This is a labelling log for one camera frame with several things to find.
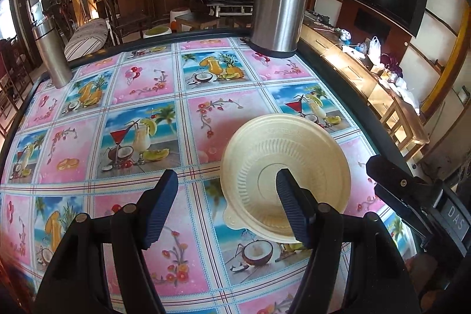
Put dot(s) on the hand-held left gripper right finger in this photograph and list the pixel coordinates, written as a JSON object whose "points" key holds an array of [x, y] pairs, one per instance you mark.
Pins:
{"points": [[290, 203]]}

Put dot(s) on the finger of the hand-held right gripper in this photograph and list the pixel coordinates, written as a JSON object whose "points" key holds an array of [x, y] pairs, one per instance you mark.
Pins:
{"points": [[393, 172], [397, 205]]}

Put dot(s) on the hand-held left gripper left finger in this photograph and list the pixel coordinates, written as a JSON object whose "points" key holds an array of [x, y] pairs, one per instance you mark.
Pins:
{"points": [[163, 205]]}

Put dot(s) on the beige ribbed disposable bowl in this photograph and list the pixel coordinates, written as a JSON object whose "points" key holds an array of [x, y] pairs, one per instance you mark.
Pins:
{"points": [[254, 170]]}

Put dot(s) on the purple cloth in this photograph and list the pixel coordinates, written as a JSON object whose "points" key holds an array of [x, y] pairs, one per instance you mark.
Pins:
{"points": [[390, 62]]}

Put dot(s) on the wooden sideboard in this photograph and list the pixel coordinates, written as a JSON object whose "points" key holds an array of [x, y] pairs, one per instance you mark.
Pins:
{"points": [[353, 67]]}

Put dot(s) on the fruit print pink tablecloth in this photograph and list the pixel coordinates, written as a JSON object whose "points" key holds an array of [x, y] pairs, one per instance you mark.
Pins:
{"points": [[147, 89]]}

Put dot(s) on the white plastic bag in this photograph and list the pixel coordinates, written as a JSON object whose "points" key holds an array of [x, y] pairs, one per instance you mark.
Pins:
{"points": [[373, 48]]}

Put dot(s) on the green top round stool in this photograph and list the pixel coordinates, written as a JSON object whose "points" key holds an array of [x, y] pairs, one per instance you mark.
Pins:
{"points": [[158, 31]]}

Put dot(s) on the striped cushion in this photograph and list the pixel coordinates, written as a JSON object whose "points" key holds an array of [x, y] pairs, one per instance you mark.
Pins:
{"points": [[86, 36]]}

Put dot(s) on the dark wooden chair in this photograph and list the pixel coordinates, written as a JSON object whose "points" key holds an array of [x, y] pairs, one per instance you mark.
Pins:
{"points": [[123, 21]]}

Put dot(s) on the wooden coffee table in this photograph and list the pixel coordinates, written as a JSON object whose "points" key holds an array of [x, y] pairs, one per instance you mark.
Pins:
{"points": [[197, 19]]}

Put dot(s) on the small steel thermos bottle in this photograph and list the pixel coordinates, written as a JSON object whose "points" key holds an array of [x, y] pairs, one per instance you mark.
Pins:
{"points": [[51, 53]]}

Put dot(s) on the white round stool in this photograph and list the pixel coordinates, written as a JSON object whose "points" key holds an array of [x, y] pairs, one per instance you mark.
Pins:
{"points": [[180, 15]]}

